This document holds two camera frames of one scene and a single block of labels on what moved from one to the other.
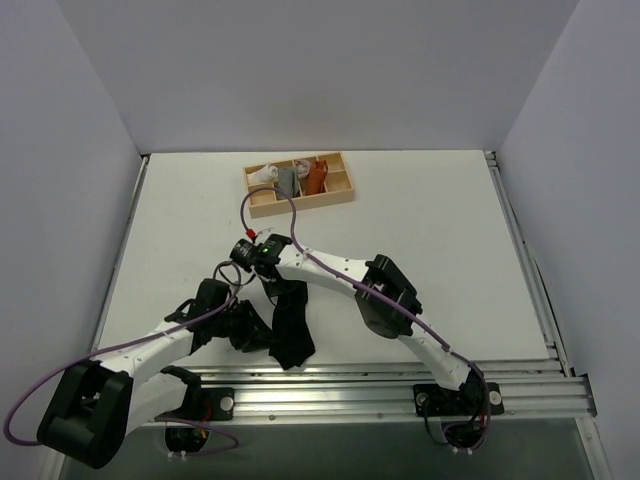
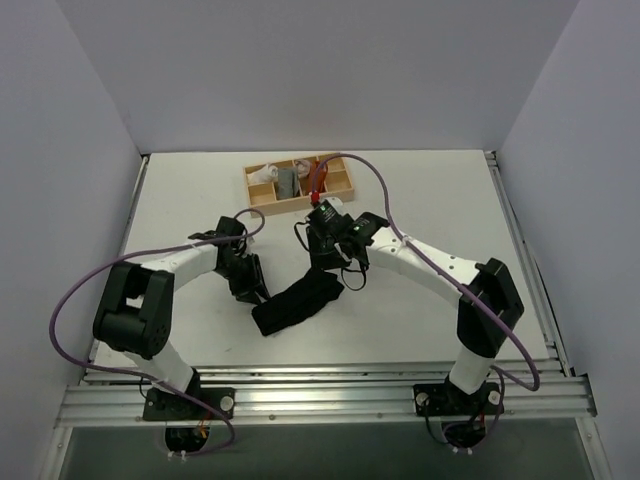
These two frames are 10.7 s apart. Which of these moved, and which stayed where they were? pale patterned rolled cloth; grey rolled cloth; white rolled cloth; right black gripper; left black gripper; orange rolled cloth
Moved: right black gripper; left black gripper
Stayed: pale patterned rolled cloth; orange rolled cloth; white rolled cloth; grey rolled cloth
